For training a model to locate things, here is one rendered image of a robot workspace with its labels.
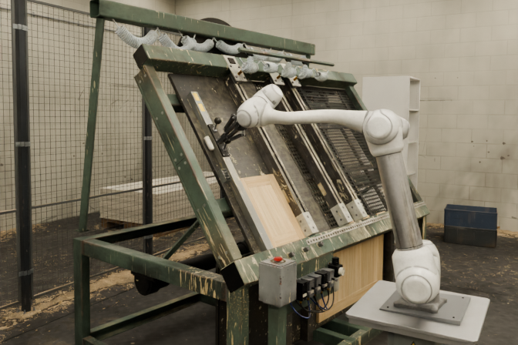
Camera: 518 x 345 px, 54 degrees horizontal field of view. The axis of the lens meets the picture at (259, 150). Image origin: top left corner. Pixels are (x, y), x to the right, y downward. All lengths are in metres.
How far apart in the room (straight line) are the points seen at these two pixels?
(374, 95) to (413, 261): 4.58
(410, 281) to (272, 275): 0.57
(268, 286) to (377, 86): 4.55
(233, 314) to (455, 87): 5.85
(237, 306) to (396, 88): 4.48
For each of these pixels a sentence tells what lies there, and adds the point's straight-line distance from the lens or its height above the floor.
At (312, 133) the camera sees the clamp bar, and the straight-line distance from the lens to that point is 3.38.
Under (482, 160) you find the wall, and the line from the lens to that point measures 7.62.
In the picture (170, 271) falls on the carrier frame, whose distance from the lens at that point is 2.64.
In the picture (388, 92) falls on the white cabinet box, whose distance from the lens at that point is 6.40.
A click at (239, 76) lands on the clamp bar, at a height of 1.79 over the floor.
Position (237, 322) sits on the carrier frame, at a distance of 2.38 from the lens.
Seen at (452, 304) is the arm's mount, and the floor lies 0.76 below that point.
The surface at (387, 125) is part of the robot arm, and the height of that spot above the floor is 1.52.
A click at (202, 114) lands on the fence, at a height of 1.56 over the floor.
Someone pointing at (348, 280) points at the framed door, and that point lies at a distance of 3.62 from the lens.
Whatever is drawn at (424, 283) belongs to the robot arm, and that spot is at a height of 0.95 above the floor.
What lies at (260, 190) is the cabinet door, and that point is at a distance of 2.71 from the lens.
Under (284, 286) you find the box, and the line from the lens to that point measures 2.18.
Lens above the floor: 1.55
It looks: 4 degrees down
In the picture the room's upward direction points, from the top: 1 degrees clockwise
